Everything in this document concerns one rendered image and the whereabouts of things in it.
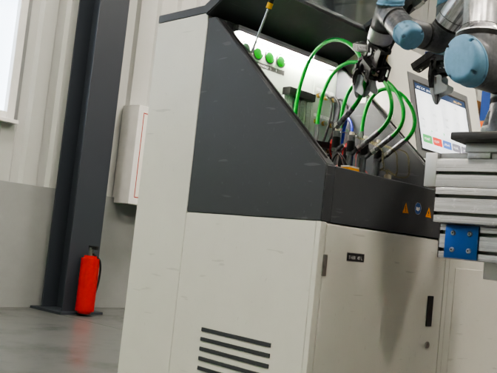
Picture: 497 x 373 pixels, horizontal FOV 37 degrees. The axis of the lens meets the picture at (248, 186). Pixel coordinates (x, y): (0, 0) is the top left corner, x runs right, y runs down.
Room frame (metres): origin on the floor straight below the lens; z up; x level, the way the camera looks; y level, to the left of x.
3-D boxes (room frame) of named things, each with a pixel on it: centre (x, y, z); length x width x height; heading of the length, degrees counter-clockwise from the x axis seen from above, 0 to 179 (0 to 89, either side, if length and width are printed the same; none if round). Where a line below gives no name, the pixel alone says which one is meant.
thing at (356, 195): (2.31, -0.44, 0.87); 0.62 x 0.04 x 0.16; 134
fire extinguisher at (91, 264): (6.00, 1.19, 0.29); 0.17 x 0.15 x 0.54; 139
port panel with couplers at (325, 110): (2.83, -0.27, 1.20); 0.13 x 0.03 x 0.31; 134
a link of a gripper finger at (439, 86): (2.32, -0.57, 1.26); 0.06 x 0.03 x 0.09; 44
